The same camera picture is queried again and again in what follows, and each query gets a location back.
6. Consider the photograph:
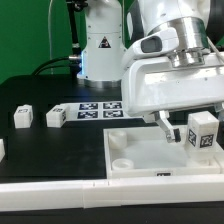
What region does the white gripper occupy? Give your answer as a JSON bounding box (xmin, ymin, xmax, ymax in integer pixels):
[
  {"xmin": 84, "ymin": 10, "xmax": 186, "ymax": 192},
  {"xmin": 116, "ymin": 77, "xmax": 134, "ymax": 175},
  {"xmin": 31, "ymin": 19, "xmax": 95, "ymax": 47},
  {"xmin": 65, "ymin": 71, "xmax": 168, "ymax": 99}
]
[{"xmin": 121, "ymin": 54, "xmax": 224, "ymax": 143}]

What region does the white square tabletop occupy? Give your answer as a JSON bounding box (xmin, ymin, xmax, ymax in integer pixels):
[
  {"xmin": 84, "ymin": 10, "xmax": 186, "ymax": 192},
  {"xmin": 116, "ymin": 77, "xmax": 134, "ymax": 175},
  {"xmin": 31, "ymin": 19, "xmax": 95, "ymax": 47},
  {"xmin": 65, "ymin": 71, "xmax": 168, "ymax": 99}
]
[{"xmin": 104, "ymin": 125, "xmax": 224, "ymax": 179}]

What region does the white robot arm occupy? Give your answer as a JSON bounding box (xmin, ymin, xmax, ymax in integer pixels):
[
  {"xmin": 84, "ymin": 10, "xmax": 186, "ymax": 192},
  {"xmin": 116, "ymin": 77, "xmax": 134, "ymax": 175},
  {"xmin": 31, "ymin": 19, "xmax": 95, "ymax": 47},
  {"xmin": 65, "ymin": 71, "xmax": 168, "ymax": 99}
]
[{"xmin": 69, "ymin": 0, "xmax": 224, "ymax": 142}]

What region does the white front obstacle bar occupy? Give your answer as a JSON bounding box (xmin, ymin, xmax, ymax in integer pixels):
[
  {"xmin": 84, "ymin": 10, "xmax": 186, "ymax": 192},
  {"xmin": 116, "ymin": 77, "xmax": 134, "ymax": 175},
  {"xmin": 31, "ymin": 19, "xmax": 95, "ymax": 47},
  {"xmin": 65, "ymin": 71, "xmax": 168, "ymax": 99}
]
[{"xmin": 0, "ymin": 174, "xmax": 224, "ymax": 212}]

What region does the white obstacle bar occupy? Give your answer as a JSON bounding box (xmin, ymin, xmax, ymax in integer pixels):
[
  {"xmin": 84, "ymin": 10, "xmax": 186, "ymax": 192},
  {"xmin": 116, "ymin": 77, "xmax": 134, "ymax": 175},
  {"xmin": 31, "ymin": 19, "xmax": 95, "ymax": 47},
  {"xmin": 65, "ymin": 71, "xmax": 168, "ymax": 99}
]
[
  {"xmin": 0, "ymin": 139, "xmax": 5, "ymax": 162},
  {"xmin": 0, "ymin": 174, "xmax": 224, "ymax": 212}
]

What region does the white sheet with fiducial markers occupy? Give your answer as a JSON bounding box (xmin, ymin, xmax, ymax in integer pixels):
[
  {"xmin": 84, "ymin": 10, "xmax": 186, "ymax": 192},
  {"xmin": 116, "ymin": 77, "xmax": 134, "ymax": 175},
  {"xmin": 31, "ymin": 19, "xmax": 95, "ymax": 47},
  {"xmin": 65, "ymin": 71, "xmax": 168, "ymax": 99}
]
[{"xmin": 59, "ymin": 100, "xmax": 138, "ymax": 122}]

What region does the white left obstacle bar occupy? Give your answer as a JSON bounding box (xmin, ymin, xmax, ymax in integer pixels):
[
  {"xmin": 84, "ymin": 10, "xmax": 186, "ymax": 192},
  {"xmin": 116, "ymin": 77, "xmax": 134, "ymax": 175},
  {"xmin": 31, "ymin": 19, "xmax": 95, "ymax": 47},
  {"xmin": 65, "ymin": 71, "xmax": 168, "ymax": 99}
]
[{"xmin": 0, "ymin": 139, "xmax": 5, "ymax": 162}]

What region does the black cable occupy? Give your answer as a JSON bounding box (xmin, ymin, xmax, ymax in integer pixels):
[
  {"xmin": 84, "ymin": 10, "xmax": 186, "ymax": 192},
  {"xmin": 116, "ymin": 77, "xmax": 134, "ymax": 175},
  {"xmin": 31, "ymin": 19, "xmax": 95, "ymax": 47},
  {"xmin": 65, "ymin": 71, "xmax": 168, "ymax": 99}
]
[{"xmin": 32, "ymin": 55, "xmax": 83, "ymax": 77}]

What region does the grey thin cable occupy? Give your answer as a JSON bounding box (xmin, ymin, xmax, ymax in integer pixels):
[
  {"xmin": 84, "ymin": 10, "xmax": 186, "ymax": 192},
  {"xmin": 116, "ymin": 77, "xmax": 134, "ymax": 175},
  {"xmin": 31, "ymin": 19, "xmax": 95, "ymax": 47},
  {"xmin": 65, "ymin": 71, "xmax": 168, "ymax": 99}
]
[{"xmin": 47, "ymin": 0, "xmax": 55, "ymax": 75}]

